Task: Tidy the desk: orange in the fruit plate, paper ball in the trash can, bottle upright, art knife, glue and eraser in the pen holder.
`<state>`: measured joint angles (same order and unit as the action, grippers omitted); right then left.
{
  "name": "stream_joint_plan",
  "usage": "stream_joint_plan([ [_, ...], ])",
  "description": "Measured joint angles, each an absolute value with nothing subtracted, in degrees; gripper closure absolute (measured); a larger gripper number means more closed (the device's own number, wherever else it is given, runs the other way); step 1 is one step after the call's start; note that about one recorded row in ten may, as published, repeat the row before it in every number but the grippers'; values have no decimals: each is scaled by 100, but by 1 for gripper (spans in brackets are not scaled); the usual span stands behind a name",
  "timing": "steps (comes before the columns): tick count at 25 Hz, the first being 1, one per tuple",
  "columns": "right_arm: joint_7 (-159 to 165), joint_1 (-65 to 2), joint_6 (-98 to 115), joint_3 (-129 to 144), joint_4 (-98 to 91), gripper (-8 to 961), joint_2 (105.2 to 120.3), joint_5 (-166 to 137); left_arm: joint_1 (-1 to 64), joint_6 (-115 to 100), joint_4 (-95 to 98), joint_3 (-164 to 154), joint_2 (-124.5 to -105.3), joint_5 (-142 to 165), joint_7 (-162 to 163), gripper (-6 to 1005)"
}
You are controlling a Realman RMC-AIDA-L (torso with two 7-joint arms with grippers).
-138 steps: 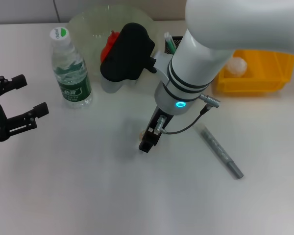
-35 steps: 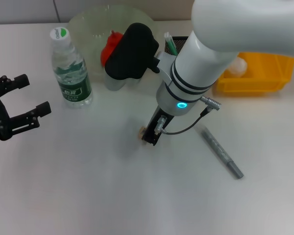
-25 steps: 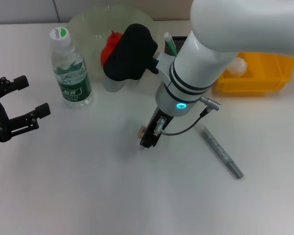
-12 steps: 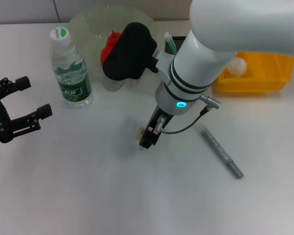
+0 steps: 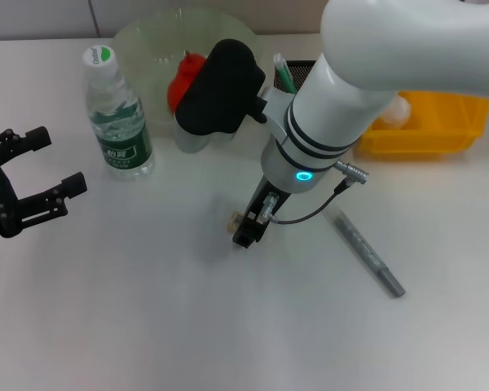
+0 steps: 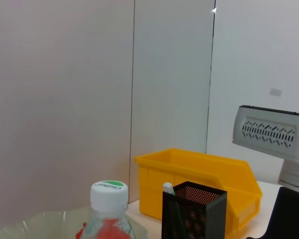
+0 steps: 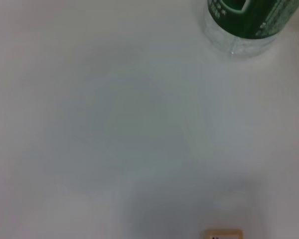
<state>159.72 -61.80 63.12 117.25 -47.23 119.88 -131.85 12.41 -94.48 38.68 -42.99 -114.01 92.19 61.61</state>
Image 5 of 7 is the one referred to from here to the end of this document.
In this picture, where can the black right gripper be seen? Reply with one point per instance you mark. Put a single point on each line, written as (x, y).
(258, 199)

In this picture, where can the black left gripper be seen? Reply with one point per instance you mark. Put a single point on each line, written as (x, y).
(0, 203)

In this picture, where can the beige eraser with barcode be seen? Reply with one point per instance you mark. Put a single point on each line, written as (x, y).
(237, 222)

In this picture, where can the clear water bottle green label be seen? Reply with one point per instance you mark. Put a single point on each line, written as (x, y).
(122, 150)

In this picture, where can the red-orange toy orange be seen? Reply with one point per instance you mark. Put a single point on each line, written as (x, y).
(181, 85)

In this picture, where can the mint green utility knife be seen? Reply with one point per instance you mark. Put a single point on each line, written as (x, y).
(285, 75)

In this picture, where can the white paper ball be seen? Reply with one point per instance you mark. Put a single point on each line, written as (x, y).
(399, 112)

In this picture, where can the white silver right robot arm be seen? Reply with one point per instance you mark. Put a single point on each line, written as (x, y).
(330, 114)

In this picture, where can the grey marker pen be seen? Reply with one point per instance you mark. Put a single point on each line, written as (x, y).
(362, 244)

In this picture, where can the green glass fruit plate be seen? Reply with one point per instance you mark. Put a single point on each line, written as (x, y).
(146, 49)

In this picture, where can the black mesh pen holder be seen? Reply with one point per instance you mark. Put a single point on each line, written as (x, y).
(305, 69)

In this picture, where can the yellow plastic bin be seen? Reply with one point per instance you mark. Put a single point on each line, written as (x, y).
(432, 138)

